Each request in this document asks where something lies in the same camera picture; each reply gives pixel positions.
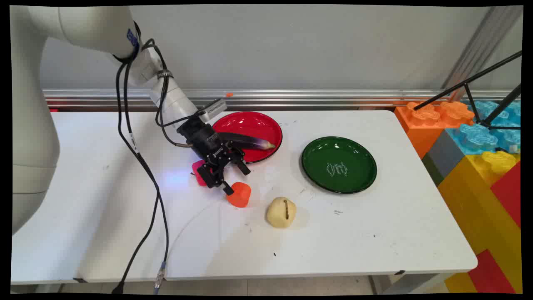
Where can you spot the red giant building block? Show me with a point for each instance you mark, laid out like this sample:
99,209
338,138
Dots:
510,193

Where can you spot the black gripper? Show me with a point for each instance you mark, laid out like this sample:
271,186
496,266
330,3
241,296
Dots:
206,139

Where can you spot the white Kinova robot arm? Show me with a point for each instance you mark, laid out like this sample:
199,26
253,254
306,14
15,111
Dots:
33,125

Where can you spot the red round plate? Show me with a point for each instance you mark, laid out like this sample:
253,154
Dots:
250,123

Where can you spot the yellow toy potato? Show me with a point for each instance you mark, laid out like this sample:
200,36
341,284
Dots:
277,214

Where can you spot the aluminium rail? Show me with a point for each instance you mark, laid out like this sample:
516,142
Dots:
312,98

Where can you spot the blue giant building block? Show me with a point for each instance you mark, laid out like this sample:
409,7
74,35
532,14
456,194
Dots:
479,137

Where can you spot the orange toy fruit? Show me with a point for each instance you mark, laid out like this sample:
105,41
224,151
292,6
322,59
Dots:
241,196

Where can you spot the white table leg frame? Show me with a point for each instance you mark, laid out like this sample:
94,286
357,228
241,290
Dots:
399,283

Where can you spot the green round plate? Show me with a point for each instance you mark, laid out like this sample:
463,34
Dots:
339,164

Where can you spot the grey giant building block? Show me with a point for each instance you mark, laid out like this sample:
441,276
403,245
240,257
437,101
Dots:
441,160

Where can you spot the purple toy eggplant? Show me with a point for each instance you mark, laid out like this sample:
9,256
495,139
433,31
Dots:
254,143

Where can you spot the pink toy apple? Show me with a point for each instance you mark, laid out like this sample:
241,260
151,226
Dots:
198,171

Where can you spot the black tripod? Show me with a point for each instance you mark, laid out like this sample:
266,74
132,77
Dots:
470,79

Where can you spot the yellow giant building block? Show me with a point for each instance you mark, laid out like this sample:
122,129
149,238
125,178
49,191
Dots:
470,196

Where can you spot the orange giant building block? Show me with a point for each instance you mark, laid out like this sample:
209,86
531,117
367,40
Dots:
420,125

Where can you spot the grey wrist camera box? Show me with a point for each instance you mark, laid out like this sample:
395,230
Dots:
213,109

